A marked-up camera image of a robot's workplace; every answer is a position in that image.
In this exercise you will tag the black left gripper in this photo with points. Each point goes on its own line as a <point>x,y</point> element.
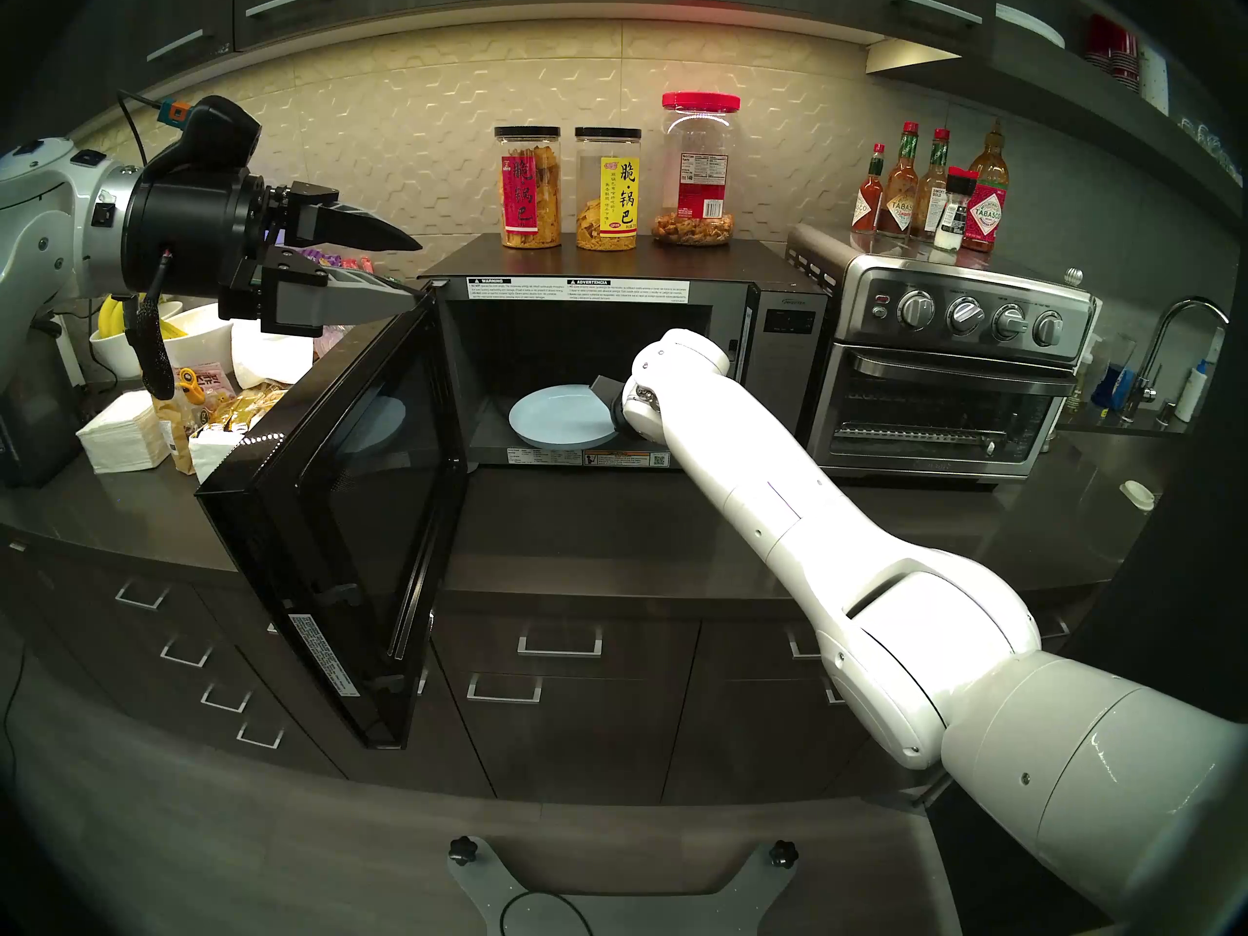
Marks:
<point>185,232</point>

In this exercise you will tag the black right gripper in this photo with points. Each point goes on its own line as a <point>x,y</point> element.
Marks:
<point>612,403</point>

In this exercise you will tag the light blue plate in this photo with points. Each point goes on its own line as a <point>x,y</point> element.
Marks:
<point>561,417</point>

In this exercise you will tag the black glass microwave door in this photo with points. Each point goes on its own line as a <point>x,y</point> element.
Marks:
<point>361,554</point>

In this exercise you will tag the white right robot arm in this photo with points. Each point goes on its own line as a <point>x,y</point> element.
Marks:
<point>877,573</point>

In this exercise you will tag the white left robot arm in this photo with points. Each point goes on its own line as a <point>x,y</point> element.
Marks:
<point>49,222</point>

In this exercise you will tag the red cup with sachets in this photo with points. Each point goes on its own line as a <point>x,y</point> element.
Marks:
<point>353,260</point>

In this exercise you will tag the clear plastic bag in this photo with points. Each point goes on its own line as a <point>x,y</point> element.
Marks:
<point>331,339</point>

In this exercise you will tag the white crumpled paper bag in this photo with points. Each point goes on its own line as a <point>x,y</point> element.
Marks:
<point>278,359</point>

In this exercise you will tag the large white bowl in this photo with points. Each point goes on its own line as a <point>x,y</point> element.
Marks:
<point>205,344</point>

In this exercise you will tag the snack pack with yellow print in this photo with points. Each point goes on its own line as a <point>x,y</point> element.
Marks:
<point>205,386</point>

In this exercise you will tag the snack jar with red label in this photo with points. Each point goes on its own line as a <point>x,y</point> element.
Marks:
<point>528,198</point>

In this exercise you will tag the snack jar with yellow label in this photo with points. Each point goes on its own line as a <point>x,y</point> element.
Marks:
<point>606,198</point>

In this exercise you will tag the yellow banana bunch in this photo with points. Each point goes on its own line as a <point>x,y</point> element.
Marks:
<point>109,315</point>

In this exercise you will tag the clear jar with red lid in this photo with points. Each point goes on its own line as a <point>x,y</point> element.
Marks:
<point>697,178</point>

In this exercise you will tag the small white bowl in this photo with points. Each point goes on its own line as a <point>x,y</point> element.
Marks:
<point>112,354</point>

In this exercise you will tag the white napkin stack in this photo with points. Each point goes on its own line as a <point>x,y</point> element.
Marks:
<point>122,435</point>

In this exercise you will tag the silver toaster oven knob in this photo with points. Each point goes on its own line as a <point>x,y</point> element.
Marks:
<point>1048,327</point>
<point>916,309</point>
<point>964,314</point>
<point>1008,321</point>

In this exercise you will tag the small red hot sauce bottle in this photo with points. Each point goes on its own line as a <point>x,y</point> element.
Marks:
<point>867,208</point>

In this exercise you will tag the stainless steel toaster oven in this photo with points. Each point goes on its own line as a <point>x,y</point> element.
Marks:
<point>936,378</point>

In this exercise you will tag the dark lower cabinet unit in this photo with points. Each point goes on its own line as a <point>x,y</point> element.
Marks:
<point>585,749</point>

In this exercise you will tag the brown sauce bottle red cap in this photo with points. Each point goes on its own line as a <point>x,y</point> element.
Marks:
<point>899,203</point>

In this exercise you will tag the sauce bottle with green neck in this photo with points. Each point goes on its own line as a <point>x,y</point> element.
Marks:
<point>931,178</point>

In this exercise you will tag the large Tabasco sauce bottle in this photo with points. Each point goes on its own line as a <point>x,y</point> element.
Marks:
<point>987,213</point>

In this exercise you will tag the clear soap pump bottle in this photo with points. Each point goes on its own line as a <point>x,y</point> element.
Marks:
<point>1082,393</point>

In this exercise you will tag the black star knob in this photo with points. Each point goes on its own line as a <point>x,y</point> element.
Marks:
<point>783,853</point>
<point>462,849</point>

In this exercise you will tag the chrome sink faucet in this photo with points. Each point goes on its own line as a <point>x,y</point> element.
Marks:
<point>1143,388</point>

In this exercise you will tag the small white lid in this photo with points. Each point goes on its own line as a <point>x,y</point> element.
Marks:
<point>1137,495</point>

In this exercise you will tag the stack of white plates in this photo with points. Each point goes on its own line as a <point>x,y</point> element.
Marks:
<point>1029,22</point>

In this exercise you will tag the white dish soap bottle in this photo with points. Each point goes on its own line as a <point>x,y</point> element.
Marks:
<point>1191,393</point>

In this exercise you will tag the stack of red cups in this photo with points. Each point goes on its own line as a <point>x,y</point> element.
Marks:
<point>1111,47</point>

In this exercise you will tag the white paper cup stack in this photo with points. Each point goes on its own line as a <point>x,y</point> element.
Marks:
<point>1153,76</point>

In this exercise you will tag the row of clear glasses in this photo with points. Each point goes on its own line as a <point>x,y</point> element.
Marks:
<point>1214,144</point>

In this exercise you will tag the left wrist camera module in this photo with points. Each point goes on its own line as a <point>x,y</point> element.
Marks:
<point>219,135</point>

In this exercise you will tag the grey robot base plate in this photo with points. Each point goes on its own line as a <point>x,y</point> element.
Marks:
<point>712,907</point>

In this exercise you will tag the dark wall shelf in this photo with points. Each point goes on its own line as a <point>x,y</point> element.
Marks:
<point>1063,91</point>

